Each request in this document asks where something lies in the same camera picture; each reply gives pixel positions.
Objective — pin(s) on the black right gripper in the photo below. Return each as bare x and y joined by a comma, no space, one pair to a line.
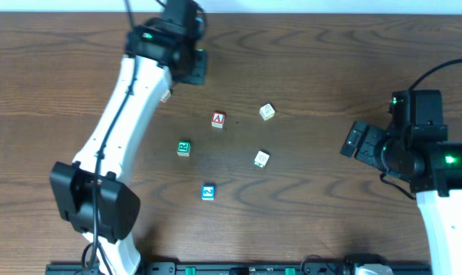
366,144

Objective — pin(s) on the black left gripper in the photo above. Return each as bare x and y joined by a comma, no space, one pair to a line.
197,68

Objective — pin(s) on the red letter A block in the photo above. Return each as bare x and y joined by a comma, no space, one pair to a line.
218,119

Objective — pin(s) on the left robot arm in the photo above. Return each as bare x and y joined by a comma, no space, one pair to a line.
92,192

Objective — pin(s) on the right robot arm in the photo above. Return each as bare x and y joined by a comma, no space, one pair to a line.
415,149

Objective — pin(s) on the plain wooden picture block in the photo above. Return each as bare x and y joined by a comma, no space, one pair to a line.
166,96

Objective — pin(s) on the green letter R block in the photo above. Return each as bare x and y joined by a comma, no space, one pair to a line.
184,148

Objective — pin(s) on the yellow sided wooden block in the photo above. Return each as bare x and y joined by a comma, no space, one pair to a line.
267,111

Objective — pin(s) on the white green sided block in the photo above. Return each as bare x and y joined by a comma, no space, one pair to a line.
261,159

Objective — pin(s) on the blue number 2 block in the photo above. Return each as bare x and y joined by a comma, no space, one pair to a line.
208,193

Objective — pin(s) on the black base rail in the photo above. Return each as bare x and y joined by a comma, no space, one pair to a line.
310,265

